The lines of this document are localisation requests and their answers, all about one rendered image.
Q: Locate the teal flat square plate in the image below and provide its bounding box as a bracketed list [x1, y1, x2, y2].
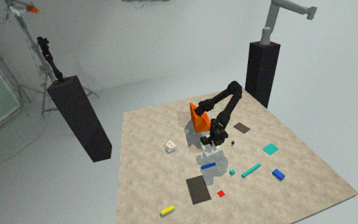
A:
[263, 143, 278, 155]

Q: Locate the yellow rectangular bar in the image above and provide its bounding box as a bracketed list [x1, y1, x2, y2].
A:
[161, 205, 174, 215]

